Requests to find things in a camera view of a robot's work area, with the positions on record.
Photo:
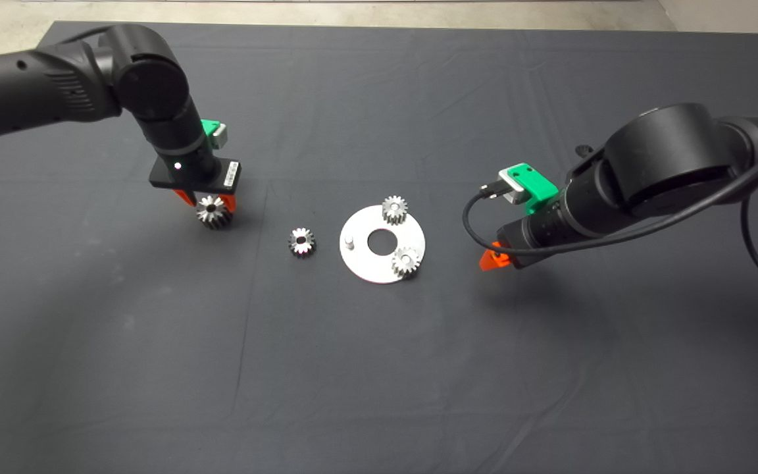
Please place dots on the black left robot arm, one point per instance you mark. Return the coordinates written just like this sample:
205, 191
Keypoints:
24, 92

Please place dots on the small steel gear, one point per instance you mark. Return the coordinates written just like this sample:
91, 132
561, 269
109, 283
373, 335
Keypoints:
406, 261
395, 209

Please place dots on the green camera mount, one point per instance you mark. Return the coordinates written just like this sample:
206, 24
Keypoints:
208, 131
540, 187

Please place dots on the larger steel gear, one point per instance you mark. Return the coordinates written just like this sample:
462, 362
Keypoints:
213, 212

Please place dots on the dark grey table cloth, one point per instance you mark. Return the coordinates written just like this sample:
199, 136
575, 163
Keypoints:
221, 362

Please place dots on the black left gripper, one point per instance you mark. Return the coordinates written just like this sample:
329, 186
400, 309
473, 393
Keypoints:
191, 171

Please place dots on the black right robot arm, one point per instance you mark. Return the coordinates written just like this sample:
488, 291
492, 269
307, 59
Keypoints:
662, 158

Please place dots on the smaller dark steel gear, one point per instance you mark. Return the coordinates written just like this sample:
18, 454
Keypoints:
301, 242

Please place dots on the green left camera mount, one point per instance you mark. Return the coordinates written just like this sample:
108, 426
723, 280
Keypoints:
208, 131

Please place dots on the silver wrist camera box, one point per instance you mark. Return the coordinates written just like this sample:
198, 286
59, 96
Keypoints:
221, 135
514, 184

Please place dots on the round metal plate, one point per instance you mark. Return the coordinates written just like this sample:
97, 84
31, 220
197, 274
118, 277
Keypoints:
366, 266

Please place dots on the green right camera mount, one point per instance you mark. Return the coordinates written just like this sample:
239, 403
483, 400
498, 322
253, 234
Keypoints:
540, 187

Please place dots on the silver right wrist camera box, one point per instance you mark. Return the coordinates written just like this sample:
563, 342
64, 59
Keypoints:
514, 184

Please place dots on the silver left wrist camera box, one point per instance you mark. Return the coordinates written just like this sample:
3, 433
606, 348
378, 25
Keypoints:
221, 135

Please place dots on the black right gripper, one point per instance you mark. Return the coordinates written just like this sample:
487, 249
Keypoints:
543, 230

